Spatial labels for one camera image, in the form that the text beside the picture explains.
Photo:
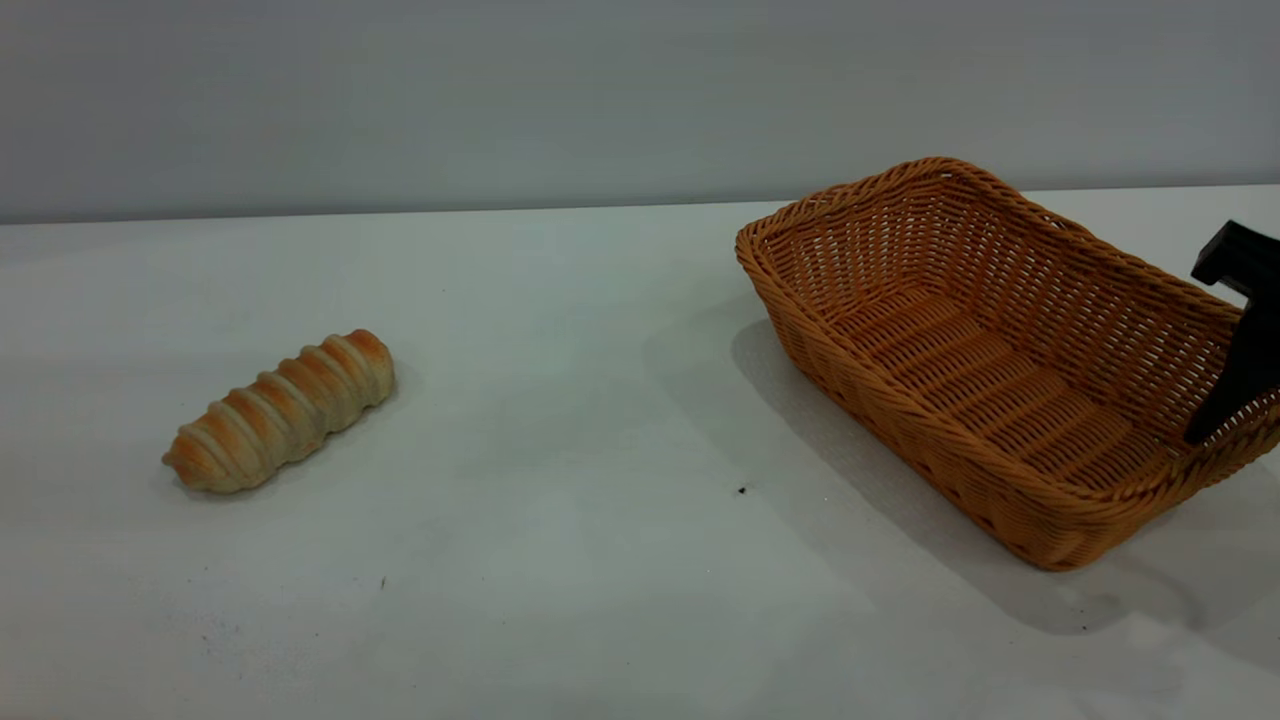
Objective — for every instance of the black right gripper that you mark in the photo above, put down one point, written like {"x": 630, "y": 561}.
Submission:
{"x": 1245, "y": 258}

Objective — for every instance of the ridged golden bread roll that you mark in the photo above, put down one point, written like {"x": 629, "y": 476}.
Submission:
{"x": 280, "y": 410}

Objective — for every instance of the orange woven wicker basket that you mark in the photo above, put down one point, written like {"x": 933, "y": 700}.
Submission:
{"x": 1000, "y": 400}

